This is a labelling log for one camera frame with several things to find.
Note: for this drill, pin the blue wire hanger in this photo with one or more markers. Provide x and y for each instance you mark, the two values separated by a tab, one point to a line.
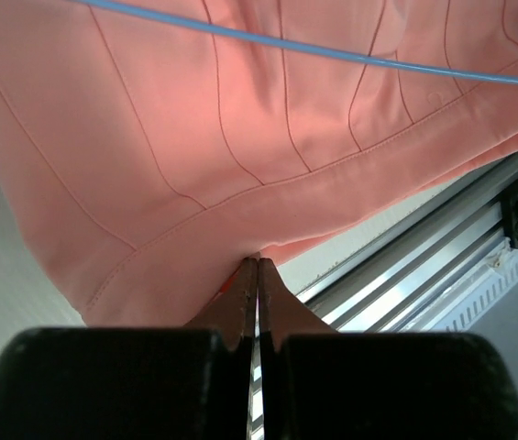
297	46

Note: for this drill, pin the salmon pink skirt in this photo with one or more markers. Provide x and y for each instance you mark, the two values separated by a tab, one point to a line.
144	161

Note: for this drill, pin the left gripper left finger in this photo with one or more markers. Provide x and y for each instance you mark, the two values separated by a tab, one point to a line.
230	319

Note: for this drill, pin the aluminium mounting rail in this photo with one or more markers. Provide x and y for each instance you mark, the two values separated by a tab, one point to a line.
397	359

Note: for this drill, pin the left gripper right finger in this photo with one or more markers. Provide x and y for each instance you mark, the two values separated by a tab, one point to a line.
286	307

